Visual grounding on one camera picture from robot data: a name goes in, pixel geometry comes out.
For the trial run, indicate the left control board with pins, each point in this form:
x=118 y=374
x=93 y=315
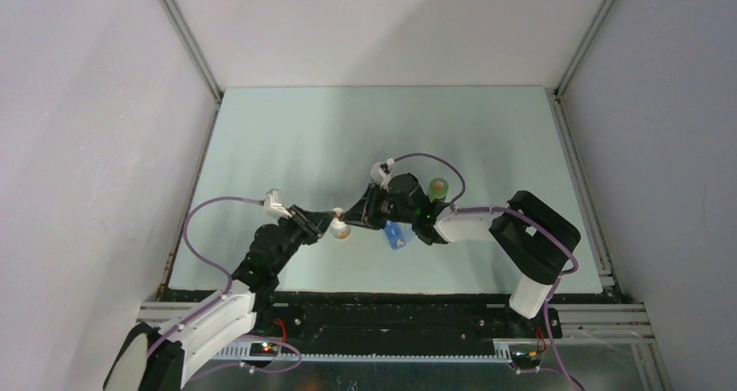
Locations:
x=264 y=349

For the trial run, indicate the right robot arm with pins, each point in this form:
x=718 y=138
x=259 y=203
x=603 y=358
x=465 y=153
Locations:
x=538 y=241

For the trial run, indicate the right control board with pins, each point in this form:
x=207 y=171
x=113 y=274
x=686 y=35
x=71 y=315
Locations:
x=532 y=355

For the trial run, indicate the control board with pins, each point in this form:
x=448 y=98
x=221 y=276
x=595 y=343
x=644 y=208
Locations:
x=532 y=355
x=264 y=349

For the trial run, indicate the blue pill organizer box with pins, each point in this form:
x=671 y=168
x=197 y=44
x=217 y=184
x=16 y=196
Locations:
x=398 y=235

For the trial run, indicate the aluminium frame post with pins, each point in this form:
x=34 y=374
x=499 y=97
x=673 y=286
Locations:
x=174 y=13
x=583 y=47

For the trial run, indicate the left aluminium frame post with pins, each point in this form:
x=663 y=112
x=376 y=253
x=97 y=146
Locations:
x=174 y=13

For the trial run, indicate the right aluminium frame post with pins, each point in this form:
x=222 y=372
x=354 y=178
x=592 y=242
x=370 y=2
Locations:
x=583 y=47

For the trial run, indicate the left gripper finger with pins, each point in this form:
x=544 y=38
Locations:
x=323 y=228
x=318 y=217

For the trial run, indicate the green pill bottle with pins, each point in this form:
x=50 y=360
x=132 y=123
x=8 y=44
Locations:
x=438 y=189

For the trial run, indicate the white bottle orange label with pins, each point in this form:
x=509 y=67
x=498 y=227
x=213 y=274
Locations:
x=338 y=227

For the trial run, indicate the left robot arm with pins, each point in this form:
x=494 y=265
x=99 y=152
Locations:
x=167 y=357

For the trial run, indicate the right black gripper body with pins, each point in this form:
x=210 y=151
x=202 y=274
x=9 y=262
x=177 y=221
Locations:
x=381 y=208

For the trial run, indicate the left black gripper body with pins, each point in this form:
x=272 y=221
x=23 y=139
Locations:
x=304 y=230

